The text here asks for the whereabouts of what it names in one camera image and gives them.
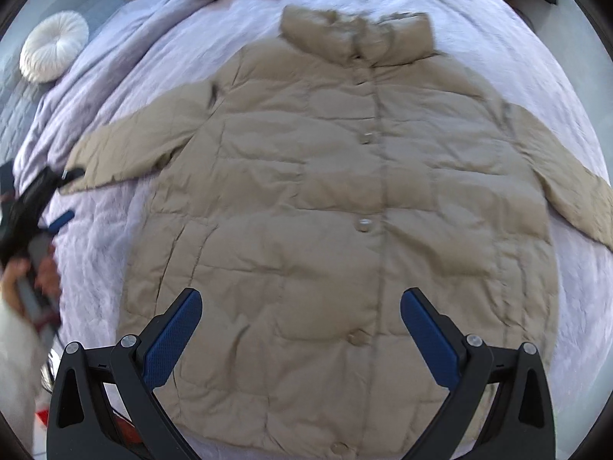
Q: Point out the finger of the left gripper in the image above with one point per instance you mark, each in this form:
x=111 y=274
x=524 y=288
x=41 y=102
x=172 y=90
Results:
x=55 y=226

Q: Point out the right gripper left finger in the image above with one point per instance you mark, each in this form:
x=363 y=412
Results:
x=81 y=421

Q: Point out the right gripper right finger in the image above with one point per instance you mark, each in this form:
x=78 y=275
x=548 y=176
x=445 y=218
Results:
x=520 y=422

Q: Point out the beige puffer coat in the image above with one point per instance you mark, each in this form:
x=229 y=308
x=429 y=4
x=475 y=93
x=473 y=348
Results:
x=301 y=189

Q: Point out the person's left hand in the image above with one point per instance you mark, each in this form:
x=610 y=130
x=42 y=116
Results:
x=47 y=280

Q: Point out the round white pleated cushion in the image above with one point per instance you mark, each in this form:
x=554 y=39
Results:
x=53 y=46

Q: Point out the lavender bed blanket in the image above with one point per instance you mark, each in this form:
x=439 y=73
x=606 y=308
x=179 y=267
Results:
x=152 y=46

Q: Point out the grey quilted headboard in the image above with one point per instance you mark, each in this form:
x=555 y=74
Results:
x=19 y=97

